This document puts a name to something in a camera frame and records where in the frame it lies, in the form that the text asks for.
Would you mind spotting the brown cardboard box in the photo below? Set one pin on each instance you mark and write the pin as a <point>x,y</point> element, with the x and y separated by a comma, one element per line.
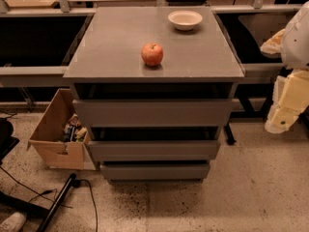
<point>48,138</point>

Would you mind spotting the right grey workbench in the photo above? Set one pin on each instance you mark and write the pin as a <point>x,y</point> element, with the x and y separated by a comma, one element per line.
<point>247,29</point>

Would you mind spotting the left grey workbench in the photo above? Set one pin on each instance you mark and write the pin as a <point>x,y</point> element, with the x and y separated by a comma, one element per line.
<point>36,45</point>

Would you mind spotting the black pole on floor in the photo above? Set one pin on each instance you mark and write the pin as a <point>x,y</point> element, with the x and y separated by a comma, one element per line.
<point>70,182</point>

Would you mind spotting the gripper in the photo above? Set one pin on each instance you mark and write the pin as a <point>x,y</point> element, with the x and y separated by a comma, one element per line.
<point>296,43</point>

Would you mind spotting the grey bottom drawer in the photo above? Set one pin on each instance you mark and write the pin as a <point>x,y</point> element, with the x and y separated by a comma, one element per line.
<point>139,172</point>

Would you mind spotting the grey drawer cabinet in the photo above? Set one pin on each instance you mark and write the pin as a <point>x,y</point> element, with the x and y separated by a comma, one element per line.
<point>198,65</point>

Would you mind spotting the white shoe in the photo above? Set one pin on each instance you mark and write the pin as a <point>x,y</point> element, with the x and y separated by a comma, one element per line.
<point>13,223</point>

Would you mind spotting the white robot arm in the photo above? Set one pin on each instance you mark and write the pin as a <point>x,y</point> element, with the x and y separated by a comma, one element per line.
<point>292,42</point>

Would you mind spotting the grey workbench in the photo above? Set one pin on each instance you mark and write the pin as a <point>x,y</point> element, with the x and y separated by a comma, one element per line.
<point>36,45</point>
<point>247,29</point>

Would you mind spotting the white bowl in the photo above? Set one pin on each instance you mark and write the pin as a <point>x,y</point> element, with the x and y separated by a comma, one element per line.
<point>185,20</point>

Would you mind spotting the grey top drawer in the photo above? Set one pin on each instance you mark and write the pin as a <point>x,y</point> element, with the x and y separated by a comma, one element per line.
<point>153,113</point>

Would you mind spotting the red apple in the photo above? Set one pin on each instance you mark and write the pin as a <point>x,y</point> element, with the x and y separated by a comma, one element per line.
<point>152,54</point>

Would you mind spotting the grey drawer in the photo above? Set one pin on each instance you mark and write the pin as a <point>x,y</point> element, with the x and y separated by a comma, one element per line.
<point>153,113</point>
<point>139,172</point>
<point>154,150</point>

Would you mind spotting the clutter inside cardboard box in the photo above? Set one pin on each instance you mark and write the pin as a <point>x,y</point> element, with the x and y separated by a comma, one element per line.
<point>73,130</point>

